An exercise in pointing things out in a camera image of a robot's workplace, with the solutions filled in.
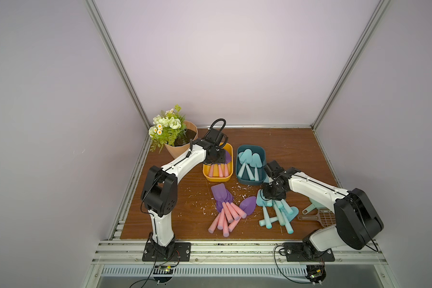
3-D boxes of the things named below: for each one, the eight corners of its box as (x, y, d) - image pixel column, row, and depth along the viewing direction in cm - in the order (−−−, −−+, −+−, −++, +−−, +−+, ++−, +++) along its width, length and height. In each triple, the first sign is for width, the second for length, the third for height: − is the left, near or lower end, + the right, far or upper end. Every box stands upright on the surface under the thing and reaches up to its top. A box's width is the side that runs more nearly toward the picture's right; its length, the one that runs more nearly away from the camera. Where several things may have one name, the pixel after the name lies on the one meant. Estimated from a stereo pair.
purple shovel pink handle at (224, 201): (229, 230, 80) (230, 226, 75) (207, 193, 92) (206, 187, 86) (244, 220, 83) (246, 215, 78) (221, 185, 95) (221, 179, 89)
